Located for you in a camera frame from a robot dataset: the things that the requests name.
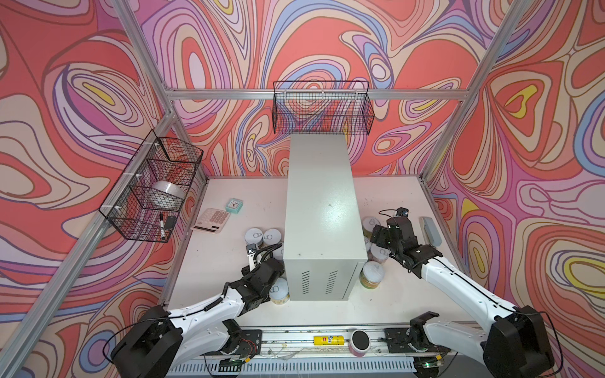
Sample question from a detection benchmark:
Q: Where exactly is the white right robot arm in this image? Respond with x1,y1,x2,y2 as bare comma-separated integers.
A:
370,208,556,377

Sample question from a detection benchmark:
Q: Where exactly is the yellow green tin can right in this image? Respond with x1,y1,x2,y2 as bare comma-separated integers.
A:
362,216,382,239

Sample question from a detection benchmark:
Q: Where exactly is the green orange labelled can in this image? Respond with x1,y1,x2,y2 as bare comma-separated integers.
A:
359,261,385,290

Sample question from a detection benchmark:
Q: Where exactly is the yellow label sticker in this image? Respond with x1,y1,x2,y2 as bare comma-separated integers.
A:
314,335,345,347

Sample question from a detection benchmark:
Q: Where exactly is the aluminium frame post right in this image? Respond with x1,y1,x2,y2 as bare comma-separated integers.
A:
419,0,532,184

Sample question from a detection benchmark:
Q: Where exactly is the white labelled tin can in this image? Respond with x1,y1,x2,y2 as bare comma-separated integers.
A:
262,228,282,246

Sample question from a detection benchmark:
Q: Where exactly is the small hidden tin can right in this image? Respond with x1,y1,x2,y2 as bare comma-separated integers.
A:
364,237,372,258

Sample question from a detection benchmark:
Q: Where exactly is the aluminium frame post left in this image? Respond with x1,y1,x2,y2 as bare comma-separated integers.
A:
113,0,192,143

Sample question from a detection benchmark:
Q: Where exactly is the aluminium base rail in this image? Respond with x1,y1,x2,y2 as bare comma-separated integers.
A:
164,323,478,377

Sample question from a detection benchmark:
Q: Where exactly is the pink labelled tin can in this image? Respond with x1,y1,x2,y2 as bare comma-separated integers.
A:
368,243,390,264

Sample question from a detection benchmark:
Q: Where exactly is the mint green alarm clock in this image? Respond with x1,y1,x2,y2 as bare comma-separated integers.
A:
225,198,244,214

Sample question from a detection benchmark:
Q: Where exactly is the grey stapler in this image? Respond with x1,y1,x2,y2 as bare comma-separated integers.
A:
419,217,443,247

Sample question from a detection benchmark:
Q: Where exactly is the aluminium frame post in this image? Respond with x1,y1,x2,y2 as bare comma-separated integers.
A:
113,0,192,143
419,0,532,184

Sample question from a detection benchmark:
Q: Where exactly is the grey metal cabinet box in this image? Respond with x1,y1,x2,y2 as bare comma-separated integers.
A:
284,134,367,301

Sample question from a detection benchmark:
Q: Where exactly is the blue labelled tin can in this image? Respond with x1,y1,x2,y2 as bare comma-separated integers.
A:
269,277,290,305

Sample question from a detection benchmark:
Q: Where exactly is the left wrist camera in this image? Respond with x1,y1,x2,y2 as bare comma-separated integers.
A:
246,243,258,271

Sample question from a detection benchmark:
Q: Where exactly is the pale tin can by cabinet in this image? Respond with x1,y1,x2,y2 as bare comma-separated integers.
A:
273,243,285,261

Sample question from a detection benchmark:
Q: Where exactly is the black wire basket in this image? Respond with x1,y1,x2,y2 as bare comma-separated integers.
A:
99,131,203,243
272,79,375,135

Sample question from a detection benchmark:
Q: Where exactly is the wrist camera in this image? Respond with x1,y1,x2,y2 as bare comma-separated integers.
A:
395,207,409,217
246,243,258,271

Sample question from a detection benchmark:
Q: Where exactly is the black wire basket left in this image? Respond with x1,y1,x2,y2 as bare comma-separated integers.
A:
99,131,203,243

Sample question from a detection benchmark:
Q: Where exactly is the aluminium frame back bar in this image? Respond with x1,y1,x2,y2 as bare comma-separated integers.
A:
165,88,470,101

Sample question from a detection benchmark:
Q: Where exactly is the yellow labelled tin can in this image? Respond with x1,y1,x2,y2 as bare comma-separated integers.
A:
244,228,264,249

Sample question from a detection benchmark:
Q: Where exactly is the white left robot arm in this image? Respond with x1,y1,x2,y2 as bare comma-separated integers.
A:
106,258,285,377

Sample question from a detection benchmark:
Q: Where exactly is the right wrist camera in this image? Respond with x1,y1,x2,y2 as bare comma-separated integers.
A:
395,207,409,217

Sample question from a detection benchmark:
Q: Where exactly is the black wire basket back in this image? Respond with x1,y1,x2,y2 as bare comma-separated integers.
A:
272,79,375,135

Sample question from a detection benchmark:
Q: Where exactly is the pink desk calculator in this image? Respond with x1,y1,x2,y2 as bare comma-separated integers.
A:
192,208,230,233

